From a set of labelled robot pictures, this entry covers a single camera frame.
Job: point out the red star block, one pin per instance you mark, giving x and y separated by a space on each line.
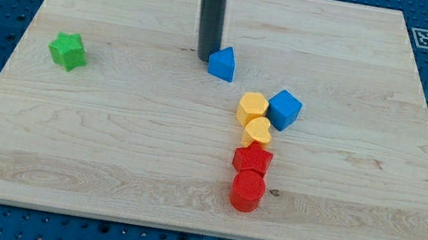
253 157

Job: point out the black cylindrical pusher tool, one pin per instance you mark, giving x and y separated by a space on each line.
212 19

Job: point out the yellow hexagon block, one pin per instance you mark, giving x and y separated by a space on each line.
251 106

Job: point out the blue cube block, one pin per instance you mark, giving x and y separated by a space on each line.
283 110

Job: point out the red cylinder block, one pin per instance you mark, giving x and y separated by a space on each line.
248 188

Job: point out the yellow heart block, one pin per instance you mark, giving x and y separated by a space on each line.
257 130

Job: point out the wooden board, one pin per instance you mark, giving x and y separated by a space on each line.
143 134

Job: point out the blue triangle block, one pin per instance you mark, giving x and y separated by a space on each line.
222 64

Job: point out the green star block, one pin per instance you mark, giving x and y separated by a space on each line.
67 50

